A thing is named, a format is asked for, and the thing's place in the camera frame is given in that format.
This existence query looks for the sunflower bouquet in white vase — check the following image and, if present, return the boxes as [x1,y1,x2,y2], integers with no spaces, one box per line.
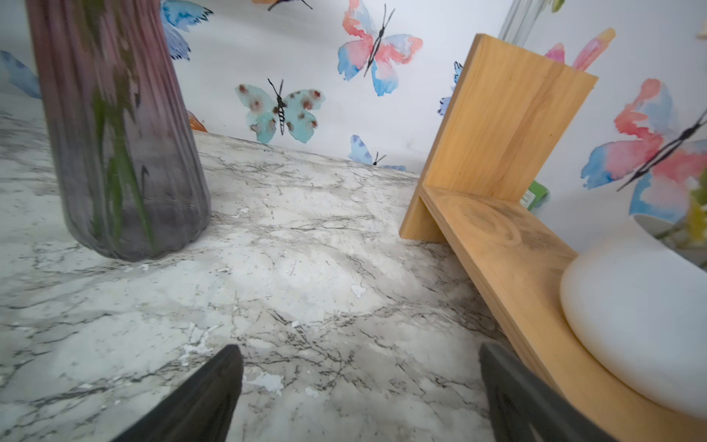
[560,176,706,419]

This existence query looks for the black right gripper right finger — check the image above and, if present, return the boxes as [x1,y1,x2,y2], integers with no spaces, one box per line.
[479,343,614,441]

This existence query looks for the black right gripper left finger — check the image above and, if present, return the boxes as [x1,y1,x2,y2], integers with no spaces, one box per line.
[115,344,243,441]

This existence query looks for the wooden corner shelf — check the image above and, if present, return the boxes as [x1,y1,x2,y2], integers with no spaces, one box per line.
[400,34,706,441]

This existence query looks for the purple ribbed glass vase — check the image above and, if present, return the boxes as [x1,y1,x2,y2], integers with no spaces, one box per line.
[26,1,211,262]

